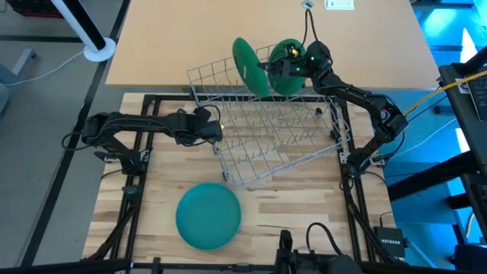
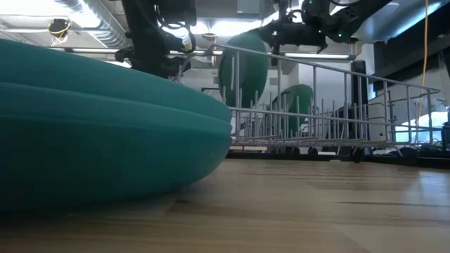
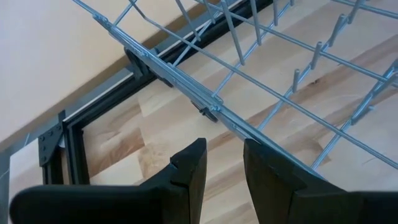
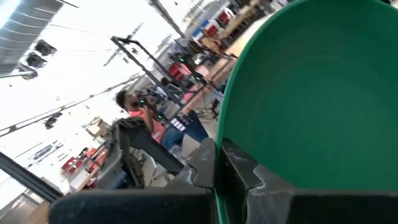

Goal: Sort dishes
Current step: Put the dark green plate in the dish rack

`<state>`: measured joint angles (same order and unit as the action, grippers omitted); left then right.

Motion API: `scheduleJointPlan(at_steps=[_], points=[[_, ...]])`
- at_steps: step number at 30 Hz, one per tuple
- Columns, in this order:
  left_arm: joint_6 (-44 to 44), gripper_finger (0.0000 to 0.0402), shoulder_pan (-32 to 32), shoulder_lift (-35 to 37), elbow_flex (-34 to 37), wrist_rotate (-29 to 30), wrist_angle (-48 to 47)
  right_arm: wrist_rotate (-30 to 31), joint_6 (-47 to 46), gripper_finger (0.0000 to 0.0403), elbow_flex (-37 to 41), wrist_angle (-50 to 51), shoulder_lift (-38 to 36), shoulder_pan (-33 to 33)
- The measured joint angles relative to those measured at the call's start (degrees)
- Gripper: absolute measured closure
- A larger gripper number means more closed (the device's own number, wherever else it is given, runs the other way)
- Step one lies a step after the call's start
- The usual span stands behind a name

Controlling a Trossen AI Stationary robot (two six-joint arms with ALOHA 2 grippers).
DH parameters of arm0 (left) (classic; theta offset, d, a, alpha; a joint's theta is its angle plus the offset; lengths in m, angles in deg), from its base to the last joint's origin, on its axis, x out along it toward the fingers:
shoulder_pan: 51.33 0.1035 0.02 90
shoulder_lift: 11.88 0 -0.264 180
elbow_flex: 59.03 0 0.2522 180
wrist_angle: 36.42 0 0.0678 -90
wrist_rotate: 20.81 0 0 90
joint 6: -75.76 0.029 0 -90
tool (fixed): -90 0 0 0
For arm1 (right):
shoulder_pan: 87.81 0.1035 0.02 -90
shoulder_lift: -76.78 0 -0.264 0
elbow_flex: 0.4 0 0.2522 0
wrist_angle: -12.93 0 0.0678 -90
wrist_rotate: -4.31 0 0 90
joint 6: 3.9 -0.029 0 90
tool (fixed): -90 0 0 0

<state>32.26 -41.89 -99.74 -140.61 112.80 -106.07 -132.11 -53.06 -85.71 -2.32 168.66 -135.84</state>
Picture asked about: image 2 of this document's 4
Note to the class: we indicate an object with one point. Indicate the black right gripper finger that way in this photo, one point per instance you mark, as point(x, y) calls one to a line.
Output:
point(262, 35)

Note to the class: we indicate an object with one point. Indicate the green plastic plate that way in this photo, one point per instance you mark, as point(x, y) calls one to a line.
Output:
point(300, 100)
point(246, 70)
point(70, 103)
point(70, 66)
point(88, 158)

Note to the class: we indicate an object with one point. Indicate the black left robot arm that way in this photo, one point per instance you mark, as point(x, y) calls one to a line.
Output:
point(140, 21)

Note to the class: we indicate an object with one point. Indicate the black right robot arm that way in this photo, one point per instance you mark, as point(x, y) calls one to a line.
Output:
point(351, 17)

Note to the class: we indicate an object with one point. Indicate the ceiling strip light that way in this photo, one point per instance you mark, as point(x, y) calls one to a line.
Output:
point(316, 56)

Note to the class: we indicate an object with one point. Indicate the black ceiling device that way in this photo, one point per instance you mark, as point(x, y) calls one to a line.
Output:
point(59, 29)

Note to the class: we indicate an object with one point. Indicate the silver ventilation duct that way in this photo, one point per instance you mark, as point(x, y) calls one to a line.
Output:
point(105, 21)

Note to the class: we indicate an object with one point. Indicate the black upright post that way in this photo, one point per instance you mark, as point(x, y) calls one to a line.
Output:
point(360, 88)

